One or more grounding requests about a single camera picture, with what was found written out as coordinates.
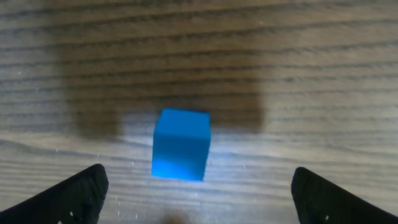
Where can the blue cube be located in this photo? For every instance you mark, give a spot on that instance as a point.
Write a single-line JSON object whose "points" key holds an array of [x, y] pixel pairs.
{"points": [[182, 146]]}

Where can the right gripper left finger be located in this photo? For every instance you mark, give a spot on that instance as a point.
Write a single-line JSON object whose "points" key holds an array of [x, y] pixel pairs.
{"points": [[71, 199]]}

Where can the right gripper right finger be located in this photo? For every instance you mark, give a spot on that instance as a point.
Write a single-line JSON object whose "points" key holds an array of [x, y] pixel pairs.
{"points": [[323, 202]]}

